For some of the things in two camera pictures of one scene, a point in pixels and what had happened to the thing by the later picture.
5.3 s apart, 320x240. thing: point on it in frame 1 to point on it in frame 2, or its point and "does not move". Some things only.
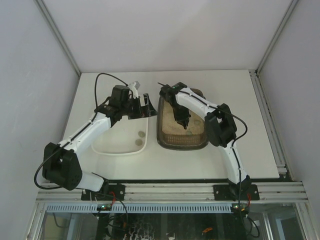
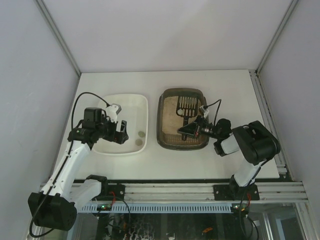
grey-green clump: x=138 y=142 does not move
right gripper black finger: x=183 y=122 to x=189 y=129
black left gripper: x=139 y=110 to x=116 y=133
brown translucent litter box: x=171 y=134 does not move
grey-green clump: x=141 y=134 does not move
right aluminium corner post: x=292 y=4 does not move
